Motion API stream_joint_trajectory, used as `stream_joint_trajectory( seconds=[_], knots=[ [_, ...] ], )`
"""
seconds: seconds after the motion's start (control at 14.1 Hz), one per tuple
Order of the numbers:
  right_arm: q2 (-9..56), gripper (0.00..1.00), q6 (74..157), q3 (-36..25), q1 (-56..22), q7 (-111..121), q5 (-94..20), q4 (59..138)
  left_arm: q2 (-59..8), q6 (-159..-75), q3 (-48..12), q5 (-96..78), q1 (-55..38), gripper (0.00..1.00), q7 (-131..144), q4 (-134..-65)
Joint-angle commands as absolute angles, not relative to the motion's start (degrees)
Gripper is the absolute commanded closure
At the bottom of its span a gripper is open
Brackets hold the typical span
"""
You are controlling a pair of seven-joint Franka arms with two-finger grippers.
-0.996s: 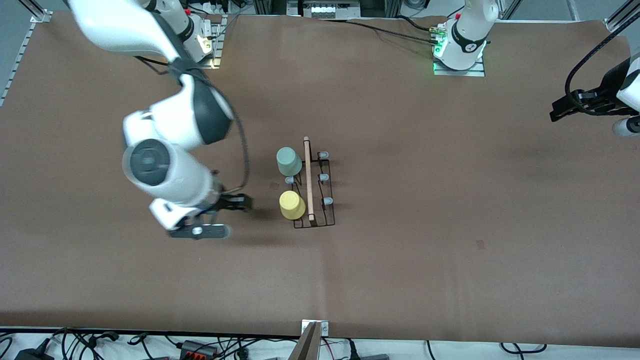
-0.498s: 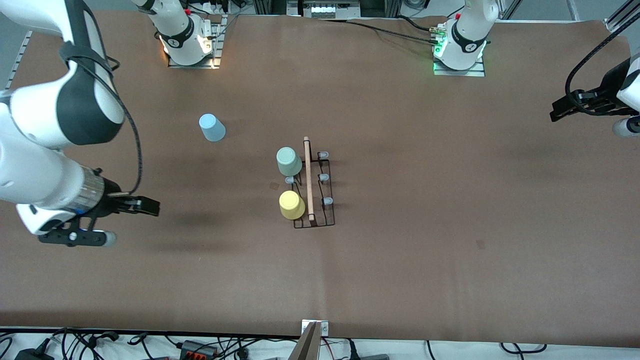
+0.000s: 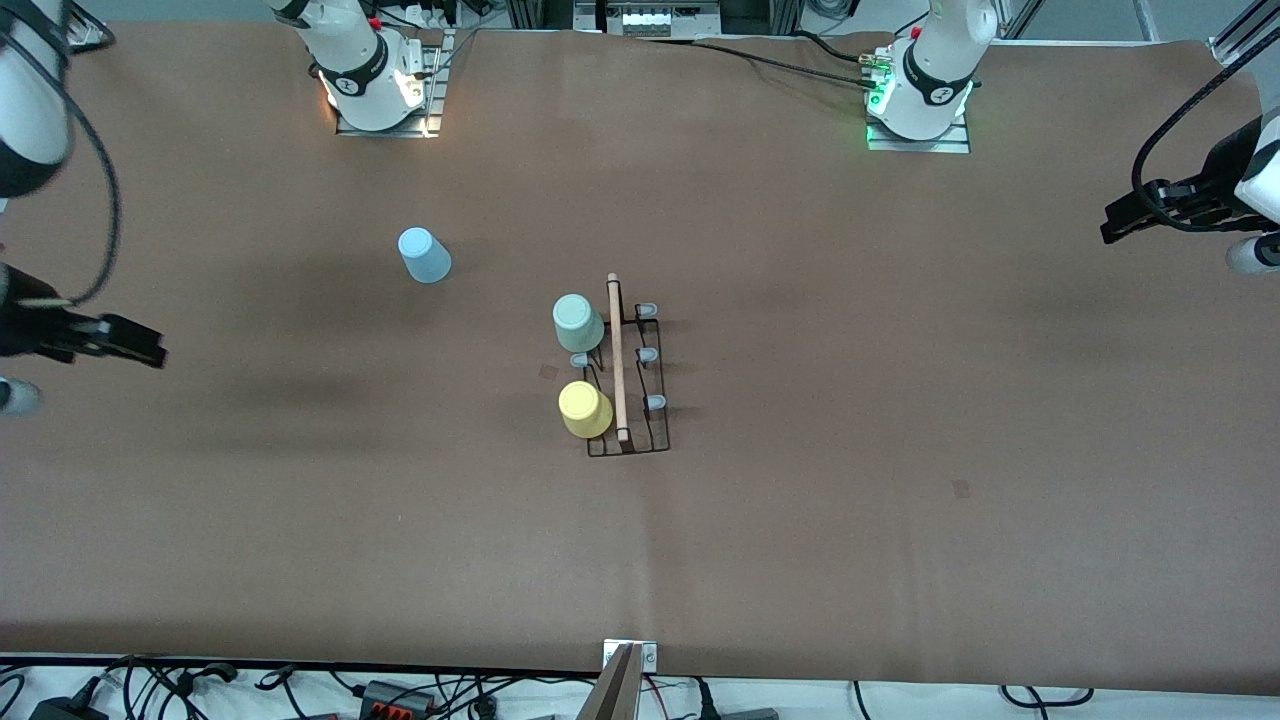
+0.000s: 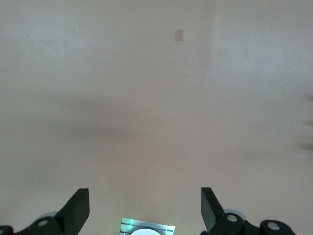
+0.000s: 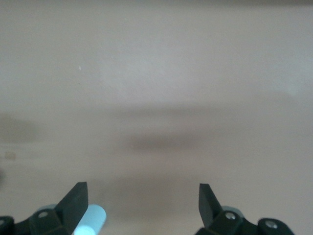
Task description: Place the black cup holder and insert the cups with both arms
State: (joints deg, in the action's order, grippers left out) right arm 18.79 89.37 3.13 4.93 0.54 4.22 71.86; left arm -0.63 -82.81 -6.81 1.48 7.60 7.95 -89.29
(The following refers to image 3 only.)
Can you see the aluminium frame profile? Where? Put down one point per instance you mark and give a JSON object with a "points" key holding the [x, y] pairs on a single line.
{"points": [[780, 14], [85, 38], [540, 12], [1240, 40]]}

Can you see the grey camera mount bar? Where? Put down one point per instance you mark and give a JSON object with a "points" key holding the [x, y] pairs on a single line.
{"points": [[615, 695]]}

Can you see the black orange power adapter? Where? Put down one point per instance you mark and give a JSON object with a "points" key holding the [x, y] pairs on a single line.
{"points": [[395, 697]]}

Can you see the yellow plastic cup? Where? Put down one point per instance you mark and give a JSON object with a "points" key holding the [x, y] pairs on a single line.
{"points": [[585, 410]]}

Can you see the black power plug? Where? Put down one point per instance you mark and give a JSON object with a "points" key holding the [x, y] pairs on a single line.
{"points": [[65, 710]]}

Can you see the brown table cover sheet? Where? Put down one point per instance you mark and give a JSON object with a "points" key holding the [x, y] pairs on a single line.
{"points": [[850, 450]]}

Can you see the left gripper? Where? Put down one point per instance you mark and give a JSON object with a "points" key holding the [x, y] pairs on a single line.
{"points": [[1222, 172]]}

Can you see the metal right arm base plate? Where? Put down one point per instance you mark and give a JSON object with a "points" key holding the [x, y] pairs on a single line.
{"points": [[385, 129]]}

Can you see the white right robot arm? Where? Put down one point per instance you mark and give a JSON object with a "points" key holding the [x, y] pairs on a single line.
{"points": [[350, 50]]}

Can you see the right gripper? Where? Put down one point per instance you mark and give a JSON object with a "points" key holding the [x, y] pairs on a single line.
{"points": [[22, 329]]}

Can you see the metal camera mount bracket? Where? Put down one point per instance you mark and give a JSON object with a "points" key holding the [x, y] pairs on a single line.
{"points": [[648, 655]]}

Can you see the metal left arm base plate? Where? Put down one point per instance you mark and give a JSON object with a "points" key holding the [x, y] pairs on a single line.
{"points": [[920, 146]]}

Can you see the mint green plastic cup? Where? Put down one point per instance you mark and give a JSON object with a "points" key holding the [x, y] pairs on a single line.
{"points": [[578, 322]]}

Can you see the white power strip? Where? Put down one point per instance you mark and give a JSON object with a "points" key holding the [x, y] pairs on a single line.
{"points": [[650, 18]]}

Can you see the light blue plastic cup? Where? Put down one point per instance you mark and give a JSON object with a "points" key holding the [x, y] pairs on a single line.
{"points": [[425, 258]]}

